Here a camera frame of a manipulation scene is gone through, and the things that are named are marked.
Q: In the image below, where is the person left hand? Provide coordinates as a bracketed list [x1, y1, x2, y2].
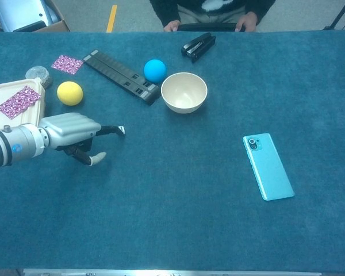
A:
[235, 11, 259, 33]

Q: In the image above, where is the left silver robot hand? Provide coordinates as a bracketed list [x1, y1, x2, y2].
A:
[39, 112, 127, 167]

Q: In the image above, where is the person right hand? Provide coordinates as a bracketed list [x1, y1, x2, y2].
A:
[163, 20, 181, 33]

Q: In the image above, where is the black stapler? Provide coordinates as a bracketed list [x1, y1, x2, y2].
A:
[181, 32, 216, 64]

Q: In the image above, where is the black chair back bar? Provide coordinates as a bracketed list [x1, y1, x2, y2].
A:
[175, 22, 247, 33]

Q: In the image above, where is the yellow ball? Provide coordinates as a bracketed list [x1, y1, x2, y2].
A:
[56, 80, 84, 106]

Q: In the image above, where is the person in black sweater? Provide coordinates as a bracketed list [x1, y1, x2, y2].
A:
[149, 0, 277, 29]

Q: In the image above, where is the blue ball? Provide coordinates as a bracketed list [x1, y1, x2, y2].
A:
[143, 59, 167, 83]

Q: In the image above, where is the red white patterned card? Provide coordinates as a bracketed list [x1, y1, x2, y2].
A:
[0, 85, 43, 120]
[50, 54, 85, 76]

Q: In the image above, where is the cream bowl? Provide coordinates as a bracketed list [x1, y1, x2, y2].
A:
[160, 72, 208, 114]

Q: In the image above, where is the cream lidded food container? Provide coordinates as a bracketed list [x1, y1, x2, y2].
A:
[0, 77, 47, 132]

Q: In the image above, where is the long black power strip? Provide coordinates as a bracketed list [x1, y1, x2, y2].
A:
[82, 49, 162, 106]

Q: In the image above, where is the black tripod stand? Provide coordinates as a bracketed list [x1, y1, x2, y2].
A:
[323, 0, 345, 31]

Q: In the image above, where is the cardboard box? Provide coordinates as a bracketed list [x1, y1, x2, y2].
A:
[0, 0, 71, 33]

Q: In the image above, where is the grey device in box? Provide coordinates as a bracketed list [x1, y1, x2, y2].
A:
[0, 0, 63, 33]

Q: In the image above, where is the teal felt table cloth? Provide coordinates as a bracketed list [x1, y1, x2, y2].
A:
[0, 30, 345, 273]

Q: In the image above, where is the light blue smartphone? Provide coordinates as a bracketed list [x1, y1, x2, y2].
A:
[242, 132, 296, 202]

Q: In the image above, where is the aluminium frame rail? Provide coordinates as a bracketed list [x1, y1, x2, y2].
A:
[22, 268, 323, 276]

